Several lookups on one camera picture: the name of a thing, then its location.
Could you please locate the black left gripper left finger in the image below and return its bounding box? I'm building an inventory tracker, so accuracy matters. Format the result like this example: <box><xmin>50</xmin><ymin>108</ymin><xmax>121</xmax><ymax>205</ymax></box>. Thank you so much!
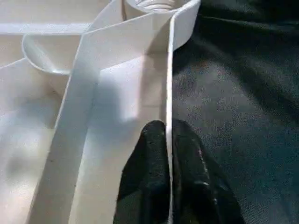
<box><xmin>113</xmin><ymin>120</ymin><xmax>174</xmax><ymax>224</ymax></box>

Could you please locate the white plastic table top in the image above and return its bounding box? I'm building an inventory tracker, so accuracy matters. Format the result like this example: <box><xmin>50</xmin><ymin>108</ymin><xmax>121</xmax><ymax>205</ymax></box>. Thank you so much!
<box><xmin>0</xmin><ymin>0</ymin><xmax>202</xmax><ymax>224</ymax></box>

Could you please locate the white plastic table leg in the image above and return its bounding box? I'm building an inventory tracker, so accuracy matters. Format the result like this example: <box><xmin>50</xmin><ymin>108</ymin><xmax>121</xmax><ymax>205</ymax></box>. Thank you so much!
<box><xmin>126</xmin><ymin>0</ymin><xmax>181</xmax><ymax>12</ymax></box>

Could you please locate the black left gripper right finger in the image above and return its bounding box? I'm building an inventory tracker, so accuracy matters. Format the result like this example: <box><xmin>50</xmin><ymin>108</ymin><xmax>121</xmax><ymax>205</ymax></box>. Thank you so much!
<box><xmin>171</xmin><ymin>119</ymin><xmax>245</xmax><ymax>224</ymax></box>

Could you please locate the black work mat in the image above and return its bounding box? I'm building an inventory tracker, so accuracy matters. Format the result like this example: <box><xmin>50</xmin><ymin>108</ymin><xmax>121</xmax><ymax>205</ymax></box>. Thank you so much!
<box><xmin>171</xmin><ymin>0</ymin><xmax>299</xmax><ymax>224</ymax></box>

